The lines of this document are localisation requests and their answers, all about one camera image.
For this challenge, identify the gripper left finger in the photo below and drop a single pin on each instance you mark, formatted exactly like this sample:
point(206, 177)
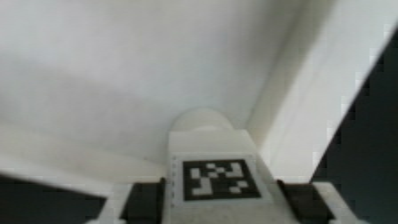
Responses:
point(133, 204)

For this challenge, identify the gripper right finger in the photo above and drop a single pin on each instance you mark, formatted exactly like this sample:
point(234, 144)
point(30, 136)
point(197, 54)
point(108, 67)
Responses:
point(316, 203)

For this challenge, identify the white table leg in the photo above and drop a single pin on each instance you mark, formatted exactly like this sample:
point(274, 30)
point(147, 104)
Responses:
point(222, 191)

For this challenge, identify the white square tabletop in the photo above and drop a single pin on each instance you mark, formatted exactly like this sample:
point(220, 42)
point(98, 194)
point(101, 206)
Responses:
point(112, 63)

